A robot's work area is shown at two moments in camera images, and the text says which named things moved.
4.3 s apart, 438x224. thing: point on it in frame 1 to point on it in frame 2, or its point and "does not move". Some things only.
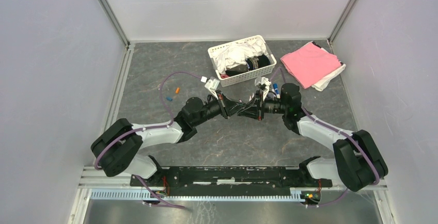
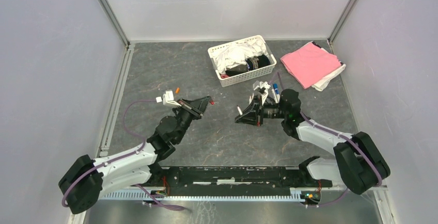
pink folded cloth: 309,63 does not move
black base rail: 228,181 does not move
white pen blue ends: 275,86 does not move
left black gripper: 227,106 to 196,108
